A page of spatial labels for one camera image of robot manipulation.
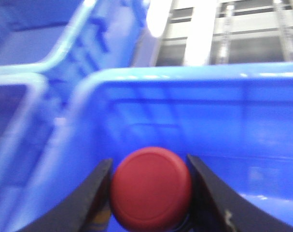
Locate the left blue plastic crate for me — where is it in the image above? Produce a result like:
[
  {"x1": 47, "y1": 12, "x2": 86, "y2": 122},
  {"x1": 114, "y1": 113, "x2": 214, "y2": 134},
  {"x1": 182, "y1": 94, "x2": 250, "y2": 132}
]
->
[{"x1": 0, "y1": 73, "x2": 50, "y2": 227}]

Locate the red mushroom push button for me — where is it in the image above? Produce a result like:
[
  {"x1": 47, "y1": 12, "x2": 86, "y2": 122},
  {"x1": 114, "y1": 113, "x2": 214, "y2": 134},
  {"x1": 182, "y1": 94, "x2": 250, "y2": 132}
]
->
[{"x1": 110, "y1": 147, "x2": 192, "y2": 232}]

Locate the steel shelving rack background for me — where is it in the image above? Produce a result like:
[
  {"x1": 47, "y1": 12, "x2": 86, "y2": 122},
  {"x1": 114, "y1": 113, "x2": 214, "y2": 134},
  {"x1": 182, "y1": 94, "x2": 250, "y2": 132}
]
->
[{"x1": 132, "y1": 0, "x2": 293, "y2": 67}]

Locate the right blue plastic crate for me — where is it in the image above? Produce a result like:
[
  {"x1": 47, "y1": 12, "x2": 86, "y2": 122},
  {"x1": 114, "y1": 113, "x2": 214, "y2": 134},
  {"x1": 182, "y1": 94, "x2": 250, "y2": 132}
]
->
[{"x1": 6, "y1": 62, "x2": 293, "y2": 232}]

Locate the rear left blue crate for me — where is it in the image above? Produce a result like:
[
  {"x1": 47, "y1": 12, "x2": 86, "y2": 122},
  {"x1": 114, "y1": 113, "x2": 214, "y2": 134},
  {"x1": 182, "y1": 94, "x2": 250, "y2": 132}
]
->
[{"x1": 0, "y1": 0, "x2": 152, "y2": 74}]

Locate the blue plastic crate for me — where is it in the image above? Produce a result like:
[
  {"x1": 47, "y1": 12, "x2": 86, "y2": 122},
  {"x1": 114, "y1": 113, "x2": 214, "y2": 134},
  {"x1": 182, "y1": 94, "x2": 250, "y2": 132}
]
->
[
  {"x1": 6, "y1": 62, "x2": 293, "y2": 232},
  {"x1": 0, "y1": 73, "x2": 50, "y2": 227}
]

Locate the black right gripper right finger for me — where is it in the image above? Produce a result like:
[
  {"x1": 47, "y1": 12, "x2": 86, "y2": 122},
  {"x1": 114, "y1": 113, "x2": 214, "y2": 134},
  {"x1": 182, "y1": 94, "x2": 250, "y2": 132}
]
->
[{"x1": 186, "y1": 155, "x2": 293, "y2": 232}]

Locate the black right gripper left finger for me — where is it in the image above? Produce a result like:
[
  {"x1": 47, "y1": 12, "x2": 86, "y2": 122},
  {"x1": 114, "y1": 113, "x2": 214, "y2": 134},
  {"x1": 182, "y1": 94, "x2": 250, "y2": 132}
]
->
[{"x1": 20, "y1": 158, "x2": 113, "y2": 232}]

